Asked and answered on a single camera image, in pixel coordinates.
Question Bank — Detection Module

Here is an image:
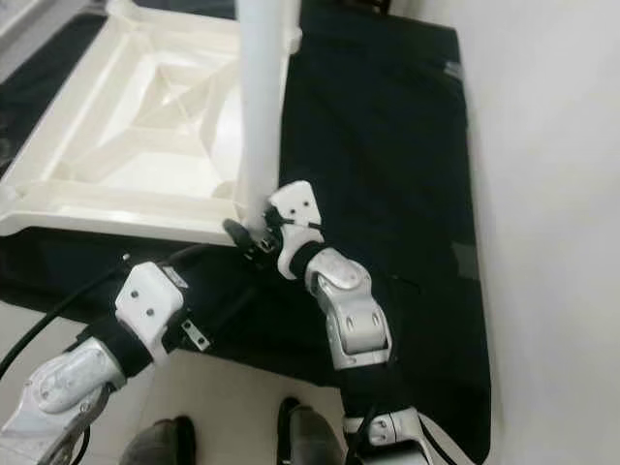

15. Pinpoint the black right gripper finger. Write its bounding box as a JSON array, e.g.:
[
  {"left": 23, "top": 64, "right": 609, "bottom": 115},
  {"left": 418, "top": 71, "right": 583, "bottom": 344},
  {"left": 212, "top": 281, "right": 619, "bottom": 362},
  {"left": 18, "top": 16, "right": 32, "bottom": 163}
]
[{"left": 221, "top": 218, "right": 263, "bottom": 255}]

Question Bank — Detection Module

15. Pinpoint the white plastic table top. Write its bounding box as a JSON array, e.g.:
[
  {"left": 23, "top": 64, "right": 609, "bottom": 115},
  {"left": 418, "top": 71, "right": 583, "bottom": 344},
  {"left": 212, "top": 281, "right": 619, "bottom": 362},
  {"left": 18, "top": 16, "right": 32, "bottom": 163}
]
[{"left": 0, "top": 5, "right": 301, "bottom": 248}]

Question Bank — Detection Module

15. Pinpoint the black cloth table cover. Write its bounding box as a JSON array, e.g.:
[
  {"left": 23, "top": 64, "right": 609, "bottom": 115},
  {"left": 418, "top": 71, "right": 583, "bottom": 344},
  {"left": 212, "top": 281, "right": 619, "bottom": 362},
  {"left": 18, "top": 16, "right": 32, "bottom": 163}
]
[{"left": 0, "top": 0, "right": 493, "bottom": 464}]

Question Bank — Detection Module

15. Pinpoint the large grey tape patch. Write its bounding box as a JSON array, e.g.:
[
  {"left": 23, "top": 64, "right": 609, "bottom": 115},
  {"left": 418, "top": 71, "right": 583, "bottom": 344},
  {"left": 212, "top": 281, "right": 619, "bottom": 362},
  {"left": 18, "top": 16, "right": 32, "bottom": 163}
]
[{"left": 450, "top": 242, "right": 482, "bottom": 284}]

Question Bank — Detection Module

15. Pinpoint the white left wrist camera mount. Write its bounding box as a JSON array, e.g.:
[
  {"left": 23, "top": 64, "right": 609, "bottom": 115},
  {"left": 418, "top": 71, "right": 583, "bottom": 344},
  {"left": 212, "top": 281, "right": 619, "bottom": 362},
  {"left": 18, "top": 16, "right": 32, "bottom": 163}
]
[{"left": 113, "top": 262, "right": 187, "bottom": 369}]

